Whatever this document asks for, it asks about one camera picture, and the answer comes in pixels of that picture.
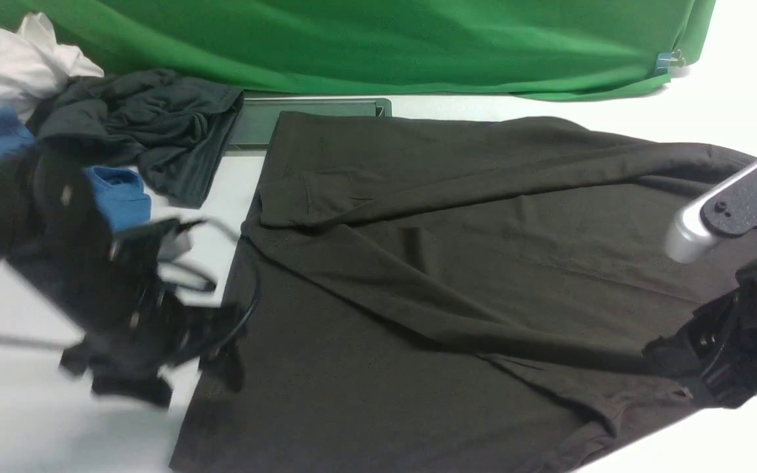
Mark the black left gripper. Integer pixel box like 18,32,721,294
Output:
8,153,248,409

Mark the white crumpled garment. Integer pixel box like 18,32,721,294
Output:
0,12,104,122

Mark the blue binder clip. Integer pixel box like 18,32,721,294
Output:
654,49,686,75

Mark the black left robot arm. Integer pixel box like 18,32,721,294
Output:
0,152,259,408

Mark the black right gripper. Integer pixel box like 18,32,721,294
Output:
643,261,757,409

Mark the blue crumpled garment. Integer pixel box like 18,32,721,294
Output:
0,106,151,233

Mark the green backdrop cloth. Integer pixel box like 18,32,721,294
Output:
0,1,716,102

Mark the dark teal crumpled garment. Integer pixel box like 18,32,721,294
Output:
27,69,244,209

